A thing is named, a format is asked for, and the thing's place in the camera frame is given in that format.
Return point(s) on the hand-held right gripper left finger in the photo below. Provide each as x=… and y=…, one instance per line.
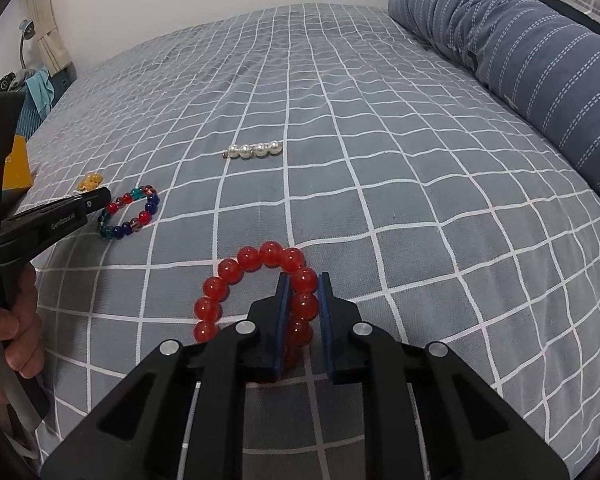
x=280, y=325

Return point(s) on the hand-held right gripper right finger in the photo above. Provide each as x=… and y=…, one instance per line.
x=325, y=332

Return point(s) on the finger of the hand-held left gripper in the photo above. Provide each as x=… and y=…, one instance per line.
x=0, y=160
x=40, y=230

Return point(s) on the person's left hand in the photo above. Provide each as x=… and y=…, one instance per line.
x=25, y=330

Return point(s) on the orange cardboard box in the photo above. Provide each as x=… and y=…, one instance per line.
x=17, y=165

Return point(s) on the small amber gold charm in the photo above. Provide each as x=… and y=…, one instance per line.
x=90, y=181

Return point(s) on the dark desk clutter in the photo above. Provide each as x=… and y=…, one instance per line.
x=7, y=84

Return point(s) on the teal cloth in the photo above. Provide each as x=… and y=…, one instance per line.
x=40, y=91

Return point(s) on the teal storage chest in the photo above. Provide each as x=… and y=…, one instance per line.
x=62, y=82

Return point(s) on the blue desk lamp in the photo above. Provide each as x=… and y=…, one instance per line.
x=27, y=30

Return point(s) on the beige curtain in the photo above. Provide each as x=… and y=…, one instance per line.
x=47, y=35

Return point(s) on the white pearl bead strand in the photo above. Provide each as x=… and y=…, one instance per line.
x=252, y=149

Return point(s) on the rolled blue striped quilt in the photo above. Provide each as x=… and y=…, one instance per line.
x=520, y=60

